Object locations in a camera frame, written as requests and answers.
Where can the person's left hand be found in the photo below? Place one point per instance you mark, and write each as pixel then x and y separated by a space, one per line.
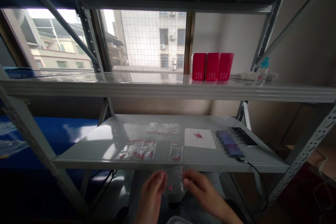
pixel 153 190

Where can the person's right hand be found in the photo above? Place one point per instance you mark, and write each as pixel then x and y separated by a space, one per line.
pixel 203 190

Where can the person's left fingers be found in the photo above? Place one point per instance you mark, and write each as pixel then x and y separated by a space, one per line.
pixel 161 180

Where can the person's right fingers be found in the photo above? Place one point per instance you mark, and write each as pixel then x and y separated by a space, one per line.
pixel 191 179

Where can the zip bag with red parts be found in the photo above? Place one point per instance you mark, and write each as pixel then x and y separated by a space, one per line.
pixel 175 151
pixel 176 182

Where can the pile of filled zip bags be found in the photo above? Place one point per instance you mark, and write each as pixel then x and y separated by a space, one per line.
pixel 136 150

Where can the white paper sheet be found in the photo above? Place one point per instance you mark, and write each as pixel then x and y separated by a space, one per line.
pixel 199 138

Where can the heap of small red parts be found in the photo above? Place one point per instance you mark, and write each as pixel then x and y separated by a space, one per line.
pixel 198 135

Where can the empty small zip bag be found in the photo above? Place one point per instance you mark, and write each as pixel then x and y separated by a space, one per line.
pixel 164 128
pixel 152 127
pixel 174 128

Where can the black flat device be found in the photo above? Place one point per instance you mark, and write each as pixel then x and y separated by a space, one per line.
pixel 245 136

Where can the grey metal shelf rack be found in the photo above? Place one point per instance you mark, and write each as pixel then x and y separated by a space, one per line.
pixel 170 90

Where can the blue table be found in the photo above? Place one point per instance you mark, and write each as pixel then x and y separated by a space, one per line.
pixel 60 134

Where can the red box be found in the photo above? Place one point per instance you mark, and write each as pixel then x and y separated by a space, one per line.
pixel 212 66
pixel 198 66
pixel 226 66

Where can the white cloth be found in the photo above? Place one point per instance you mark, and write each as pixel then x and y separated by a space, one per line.
pixel 245 76

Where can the clear spray bottle blue cap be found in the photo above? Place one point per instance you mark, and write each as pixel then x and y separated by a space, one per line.
pixel 262 73

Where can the clear plastic sheet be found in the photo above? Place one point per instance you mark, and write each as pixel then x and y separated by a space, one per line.
pixel 10 137

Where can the blue folded cloth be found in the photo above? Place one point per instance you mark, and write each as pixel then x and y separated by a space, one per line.
pixel 19 72

